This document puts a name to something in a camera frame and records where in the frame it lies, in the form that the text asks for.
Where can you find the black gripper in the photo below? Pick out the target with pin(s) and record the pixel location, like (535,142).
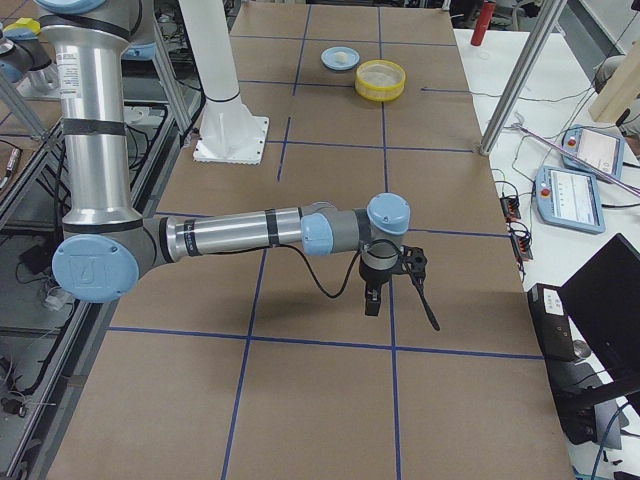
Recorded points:
(373,276)

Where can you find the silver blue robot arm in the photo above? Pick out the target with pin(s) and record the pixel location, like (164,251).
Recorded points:
(108,245)

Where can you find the near orange black connector block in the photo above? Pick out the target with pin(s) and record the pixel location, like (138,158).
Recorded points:
(521,239)

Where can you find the orange black connector block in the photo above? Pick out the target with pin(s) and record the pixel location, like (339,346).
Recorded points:
(510,203)
(521,239)

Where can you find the far orange black connector block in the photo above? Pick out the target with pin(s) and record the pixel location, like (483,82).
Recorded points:
(510,203)

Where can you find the brown paper table cover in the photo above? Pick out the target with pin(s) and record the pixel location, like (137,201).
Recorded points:
(265,366)

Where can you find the near teach pendant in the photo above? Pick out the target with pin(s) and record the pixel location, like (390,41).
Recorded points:
(569,199)

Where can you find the teach pendant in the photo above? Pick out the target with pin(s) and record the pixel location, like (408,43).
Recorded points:
(569,199)
(599,149)

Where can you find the black computer box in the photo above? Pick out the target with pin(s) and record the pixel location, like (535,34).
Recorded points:
(584,403)

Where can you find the black monitor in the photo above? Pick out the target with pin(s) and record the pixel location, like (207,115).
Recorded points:
(602,299)

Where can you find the light blue plate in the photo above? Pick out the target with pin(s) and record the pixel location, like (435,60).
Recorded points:
(327,58)

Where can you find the far teach pendant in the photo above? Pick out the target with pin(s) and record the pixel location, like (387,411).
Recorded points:
(599,149)

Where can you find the red bottle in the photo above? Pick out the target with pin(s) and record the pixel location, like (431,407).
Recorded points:
(483,22)

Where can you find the wooden beam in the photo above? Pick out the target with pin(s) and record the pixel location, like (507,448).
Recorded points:
(617,82)

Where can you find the white camera mast base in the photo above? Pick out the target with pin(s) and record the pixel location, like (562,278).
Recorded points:
(229,132)

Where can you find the aluminium frame post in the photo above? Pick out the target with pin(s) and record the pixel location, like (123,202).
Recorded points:
(536,40)

